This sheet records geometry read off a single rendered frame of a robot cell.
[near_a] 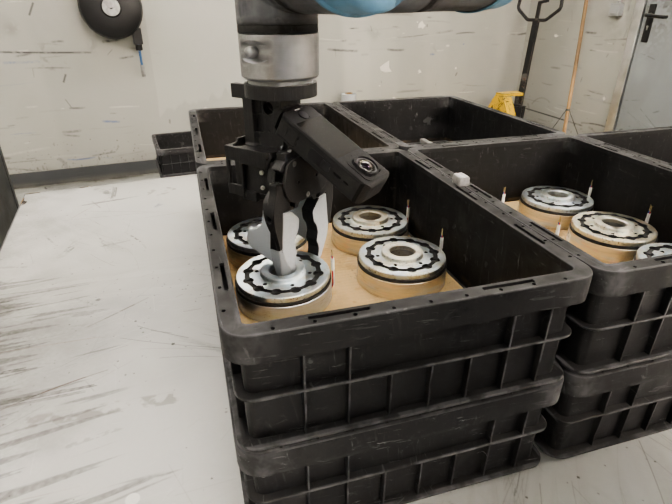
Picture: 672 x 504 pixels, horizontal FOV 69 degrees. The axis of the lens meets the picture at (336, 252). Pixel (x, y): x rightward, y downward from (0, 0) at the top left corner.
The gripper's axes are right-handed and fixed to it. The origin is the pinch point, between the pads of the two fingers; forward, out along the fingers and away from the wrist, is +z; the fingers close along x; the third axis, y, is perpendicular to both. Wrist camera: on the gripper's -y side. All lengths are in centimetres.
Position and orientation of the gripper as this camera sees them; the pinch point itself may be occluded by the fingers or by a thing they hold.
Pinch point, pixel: (304, 267)
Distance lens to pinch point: 55.7
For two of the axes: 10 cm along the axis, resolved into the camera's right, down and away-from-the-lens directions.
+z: 0.0, 8.9, 4.5
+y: -8.2, -2.5, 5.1
